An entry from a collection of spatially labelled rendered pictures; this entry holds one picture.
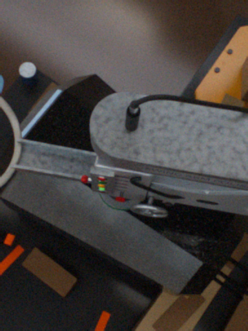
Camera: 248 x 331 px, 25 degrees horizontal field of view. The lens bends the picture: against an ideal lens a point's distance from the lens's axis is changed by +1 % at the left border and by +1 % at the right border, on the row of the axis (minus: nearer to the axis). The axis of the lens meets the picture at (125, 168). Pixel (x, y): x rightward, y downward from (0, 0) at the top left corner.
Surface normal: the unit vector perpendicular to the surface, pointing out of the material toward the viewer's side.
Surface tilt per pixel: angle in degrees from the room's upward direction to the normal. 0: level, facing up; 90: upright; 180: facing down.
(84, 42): 0
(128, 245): 45
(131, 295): 0
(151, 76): 0
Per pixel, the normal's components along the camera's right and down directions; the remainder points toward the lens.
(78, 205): -0.36, 0.39
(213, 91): 0.04, -0.25
